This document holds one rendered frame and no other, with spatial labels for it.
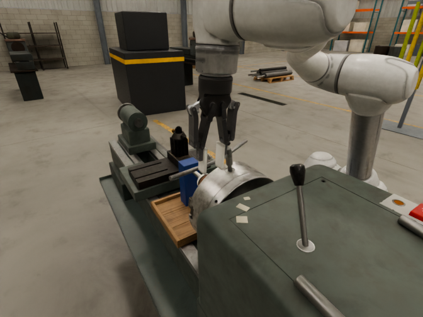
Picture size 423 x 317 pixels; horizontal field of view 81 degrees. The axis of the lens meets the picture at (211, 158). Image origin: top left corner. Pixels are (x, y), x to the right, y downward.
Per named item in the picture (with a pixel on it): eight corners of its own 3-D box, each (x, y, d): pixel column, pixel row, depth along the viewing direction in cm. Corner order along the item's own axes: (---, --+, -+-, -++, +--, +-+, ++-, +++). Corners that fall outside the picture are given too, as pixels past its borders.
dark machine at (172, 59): (187, 109, 567) (182, 11, 476) (133, 117, 515) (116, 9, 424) (161, 93, 707) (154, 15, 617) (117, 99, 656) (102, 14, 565)
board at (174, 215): (247, 216, 116) (247, 209, 115) (177, 248, 99) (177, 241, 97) (212, 185, 139) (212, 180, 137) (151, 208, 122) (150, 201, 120)
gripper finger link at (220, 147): (216, 141, 63) (218, 140, 63) (214, 165, 66) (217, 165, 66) (223, 145, 61) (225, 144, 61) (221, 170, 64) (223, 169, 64)
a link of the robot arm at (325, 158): (306, 177, 148) (313, 144, 138) (337, 190, 136) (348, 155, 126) (293, 188, 138) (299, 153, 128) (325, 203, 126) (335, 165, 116)
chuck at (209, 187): (272, 224, 101) (274, 158, 85) (207, 265, 88) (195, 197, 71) (257, 211, 108) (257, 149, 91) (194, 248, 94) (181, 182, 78)
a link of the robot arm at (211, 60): (187, 43, 52) (187, 73, 54) (210, 45, 45) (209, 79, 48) (222, 44, 56) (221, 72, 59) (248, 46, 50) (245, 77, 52)
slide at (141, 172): (211, 167, 145) (211, 160, 143) (139, 190, 125) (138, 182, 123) (196, 155, 159) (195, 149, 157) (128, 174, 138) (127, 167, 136)
